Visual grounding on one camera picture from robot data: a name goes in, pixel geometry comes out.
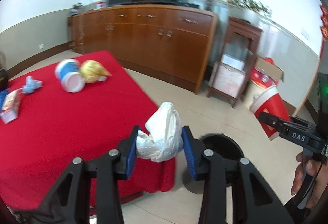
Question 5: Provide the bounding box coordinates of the yellow crumpled wrapper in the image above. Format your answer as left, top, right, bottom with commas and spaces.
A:
80, 60, 111, 84

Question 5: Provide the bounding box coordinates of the light blue wrapper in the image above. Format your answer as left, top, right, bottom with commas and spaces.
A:
22, 76, 43, 94

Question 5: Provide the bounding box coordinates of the black trash bin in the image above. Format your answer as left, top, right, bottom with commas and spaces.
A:
182, 128, 244, 194

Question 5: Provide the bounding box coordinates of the blue white paper cup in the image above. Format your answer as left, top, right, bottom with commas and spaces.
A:
55, 58, 86, 93

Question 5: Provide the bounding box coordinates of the white tissue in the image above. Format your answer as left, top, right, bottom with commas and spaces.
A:
136, 101, 183, 162

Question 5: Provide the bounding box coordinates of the red tablecloth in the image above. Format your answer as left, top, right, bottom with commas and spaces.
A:
0, 50, 176, 212

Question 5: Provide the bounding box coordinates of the red paper cup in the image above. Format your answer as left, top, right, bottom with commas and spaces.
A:
250, 85, 290, 141

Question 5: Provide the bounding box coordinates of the red cardboard box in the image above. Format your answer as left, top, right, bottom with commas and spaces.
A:
250, 56, 284, 89

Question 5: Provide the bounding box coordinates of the pink cushion in stand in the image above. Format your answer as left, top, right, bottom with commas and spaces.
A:
209, 62, 246, 98

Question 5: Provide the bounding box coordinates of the blue cloth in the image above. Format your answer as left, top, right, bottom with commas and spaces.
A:
0, 89, 9, 112

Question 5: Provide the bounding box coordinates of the black iron teapot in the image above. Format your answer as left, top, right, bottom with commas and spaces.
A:
0, 51, 9, 91

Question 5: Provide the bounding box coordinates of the cream floral pedal bin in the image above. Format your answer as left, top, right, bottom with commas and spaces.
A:
243, 80, 279, 112

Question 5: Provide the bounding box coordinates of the person right hand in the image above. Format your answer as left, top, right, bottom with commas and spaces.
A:
291, 152, 326, 210

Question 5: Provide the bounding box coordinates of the carved wooden side stand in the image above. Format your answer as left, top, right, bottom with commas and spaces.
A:
207, 17, 262, 107

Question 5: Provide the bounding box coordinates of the wooden sideboard cabinet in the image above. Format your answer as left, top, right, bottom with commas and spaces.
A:
68, 4, 218, 94

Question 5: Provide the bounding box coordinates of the green plant vine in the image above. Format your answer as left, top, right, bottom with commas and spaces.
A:
226, 0, 272, 18

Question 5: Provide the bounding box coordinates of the small snack box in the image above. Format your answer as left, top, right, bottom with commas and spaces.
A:
1, 90, 21, 124

